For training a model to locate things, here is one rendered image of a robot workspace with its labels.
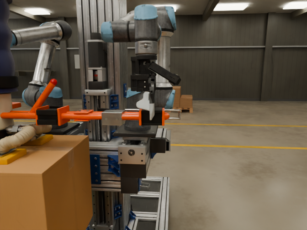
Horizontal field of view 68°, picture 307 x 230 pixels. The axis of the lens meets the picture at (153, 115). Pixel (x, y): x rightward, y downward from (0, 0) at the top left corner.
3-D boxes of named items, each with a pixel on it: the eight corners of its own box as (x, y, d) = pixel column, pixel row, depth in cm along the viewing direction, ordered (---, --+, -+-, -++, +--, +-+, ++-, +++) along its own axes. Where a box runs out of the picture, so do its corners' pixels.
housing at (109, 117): (101, 125, 76) (100, 112, 76) (106, 121, 83) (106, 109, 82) (122, 125, 76) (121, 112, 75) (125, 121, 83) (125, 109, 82)
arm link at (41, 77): (33, 106, 127) (54, 16, 133) (17, 104, 134) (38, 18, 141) (51, 110, 137) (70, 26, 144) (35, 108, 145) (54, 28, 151)
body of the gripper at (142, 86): (133, 91, 81) (132, 57, 79) (157, 91, 81) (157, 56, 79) (130, 93, 74) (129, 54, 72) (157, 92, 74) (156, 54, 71)
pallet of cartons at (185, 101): (167, 112, 775) (167, 88, 760) (167, 106, 908) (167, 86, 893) (196, 112, 769) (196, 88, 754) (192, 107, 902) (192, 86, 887)
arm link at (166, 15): (149, 109, 132) (149, 10, 123) (175, 110, 130) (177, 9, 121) (145, 112, 120) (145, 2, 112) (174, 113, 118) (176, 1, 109)
